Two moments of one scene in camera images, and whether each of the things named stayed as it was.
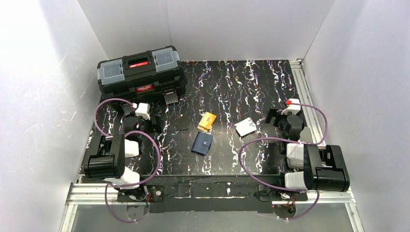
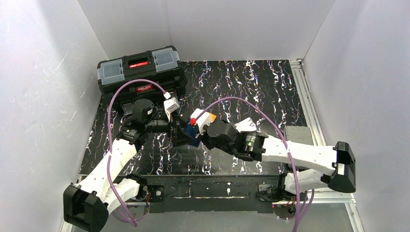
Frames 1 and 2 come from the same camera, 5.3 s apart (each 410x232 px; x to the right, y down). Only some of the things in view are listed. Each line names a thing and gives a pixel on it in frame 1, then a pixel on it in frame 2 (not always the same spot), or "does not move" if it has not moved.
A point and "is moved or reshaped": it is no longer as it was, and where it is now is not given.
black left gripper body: x=157 y=123 -> x=172 y=128
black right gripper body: x=272 y=116 -> x=202 y=136
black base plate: x=211 y=194 does not move
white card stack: x=245 y=126 does not move
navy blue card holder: x=202 y=143 is moved or reshaped
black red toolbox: x=140 y=75 does not move
